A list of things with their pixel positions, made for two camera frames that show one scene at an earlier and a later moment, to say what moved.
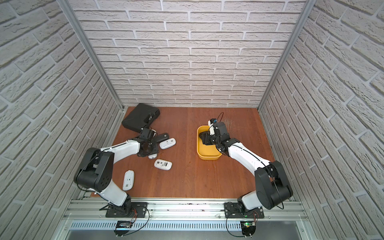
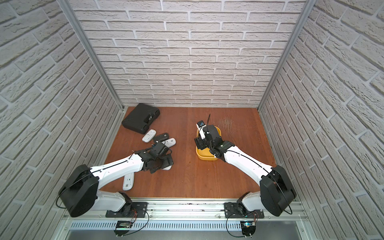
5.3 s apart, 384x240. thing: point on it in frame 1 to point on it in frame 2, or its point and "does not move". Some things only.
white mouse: [167, 143] does not move
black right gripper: [206, 139] to [199, 143]
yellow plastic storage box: [205, 152] does not move
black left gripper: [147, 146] to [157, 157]
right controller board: [248, 228] does not move
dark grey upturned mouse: [161, 137] does not move
